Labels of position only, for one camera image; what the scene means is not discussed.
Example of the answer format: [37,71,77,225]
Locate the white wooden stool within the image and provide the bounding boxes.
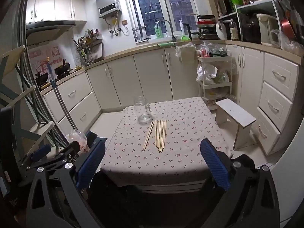
[215,98,257,150]

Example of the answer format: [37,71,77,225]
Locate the black frying pan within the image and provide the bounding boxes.
[190,13,215,21]

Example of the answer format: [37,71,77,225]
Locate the flexible metal hoses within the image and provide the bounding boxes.
[106,17,130,36]

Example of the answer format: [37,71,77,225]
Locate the folding wooden rack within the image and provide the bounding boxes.
[0,45,56,162]

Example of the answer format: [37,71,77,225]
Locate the white countertop shelf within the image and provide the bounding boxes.
[217,0,285,44]

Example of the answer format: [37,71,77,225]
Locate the clear windowsill container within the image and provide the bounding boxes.
[132,26,146,42]

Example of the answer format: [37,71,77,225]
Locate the pink wall stickers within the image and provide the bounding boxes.
[28,45,67,76]

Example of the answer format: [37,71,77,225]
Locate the white wall cabinets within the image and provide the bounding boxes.
[25,0,87,24]

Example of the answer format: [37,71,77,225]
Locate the clear plastic bag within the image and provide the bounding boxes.
[271,30,304,53]

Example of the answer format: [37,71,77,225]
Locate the green dish soap bottle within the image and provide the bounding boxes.
[154,21,163,40]

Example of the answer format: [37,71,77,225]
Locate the white kitchen appliance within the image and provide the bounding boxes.
[215,21,228,41]

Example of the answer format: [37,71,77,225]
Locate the red pan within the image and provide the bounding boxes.
[280,18,297,41]

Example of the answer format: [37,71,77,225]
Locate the cooking oil bottle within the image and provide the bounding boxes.
[229,18,239,41]

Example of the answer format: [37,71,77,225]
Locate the large black wok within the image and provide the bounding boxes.
[54,58,72,78]

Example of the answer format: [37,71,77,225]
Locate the silver water heater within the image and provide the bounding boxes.
[95,0,122,19]

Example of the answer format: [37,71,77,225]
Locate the white cabinet with small drawers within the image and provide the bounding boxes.
[252,52,300,156]

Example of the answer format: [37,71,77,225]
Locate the range hood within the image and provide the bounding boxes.
[25,20,76,45]

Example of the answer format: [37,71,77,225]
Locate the grey sliding door frame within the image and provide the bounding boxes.
[14,0,79,152]

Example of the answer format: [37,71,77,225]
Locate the white thermo pot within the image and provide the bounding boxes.
[256,13,283,47]

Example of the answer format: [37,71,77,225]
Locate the clear glass jar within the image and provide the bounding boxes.
[133,96,152,125]

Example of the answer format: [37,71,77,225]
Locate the small black wok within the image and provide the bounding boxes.
[35,71,49,86]

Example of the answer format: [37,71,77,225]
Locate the bunch of wooden chopsticks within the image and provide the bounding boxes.
[142,120,167,153]

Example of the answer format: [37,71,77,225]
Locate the clear bags of groceries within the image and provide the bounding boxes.
[199,41,227,57]

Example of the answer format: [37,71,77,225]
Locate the cherry print tablecloth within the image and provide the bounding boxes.
[100,97,232,188]

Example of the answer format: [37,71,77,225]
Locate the row of condiment bottles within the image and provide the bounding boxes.
[81,28,100,41]

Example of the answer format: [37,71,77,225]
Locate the translucent hanging plastic bag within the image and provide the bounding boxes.
[175,43,197,63]

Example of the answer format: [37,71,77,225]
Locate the white base cabinet with doors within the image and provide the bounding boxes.
[85,46,202,111]

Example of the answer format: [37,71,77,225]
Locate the black air fryer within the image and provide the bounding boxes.
[239,12,262,43]

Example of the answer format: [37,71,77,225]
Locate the white plastic shopping bag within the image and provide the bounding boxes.
[196,64,218,85]

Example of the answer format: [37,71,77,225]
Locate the black spice rack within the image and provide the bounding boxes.
[72,37,104,67]

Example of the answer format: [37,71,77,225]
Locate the curved metal faucet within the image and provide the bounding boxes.
[155,18,177,42]

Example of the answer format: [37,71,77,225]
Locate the small silver oven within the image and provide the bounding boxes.
[218,0,232,17]

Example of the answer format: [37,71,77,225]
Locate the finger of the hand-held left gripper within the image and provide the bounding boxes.
[18,141,81,188]
[21,144,52,169]

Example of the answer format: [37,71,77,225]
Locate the white double-door base cabinet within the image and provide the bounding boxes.
[226,44,265,114]

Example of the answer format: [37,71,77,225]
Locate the bag of green vegetables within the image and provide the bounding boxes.
[215,70,230,83]

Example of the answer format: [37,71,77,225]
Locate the white cabinet with wide drawers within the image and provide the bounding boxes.
[41,70,102,130]

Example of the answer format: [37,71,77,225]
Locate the stacked cooking pots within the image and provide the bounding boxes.
[196,20,220,40]

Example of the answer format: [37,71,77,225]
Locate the white rolling cart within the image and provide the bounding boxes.
[197,52,234,111]

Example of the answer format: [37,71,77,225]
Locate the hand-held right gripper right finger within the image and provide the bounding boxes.
[200,138,281,228]

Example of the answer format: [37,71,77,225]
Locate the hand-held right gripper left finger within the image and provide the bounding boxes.
[26,141,106,228]

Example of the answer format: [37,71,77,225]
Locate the kitchen window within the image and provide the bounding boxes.
[126,0,214,42]

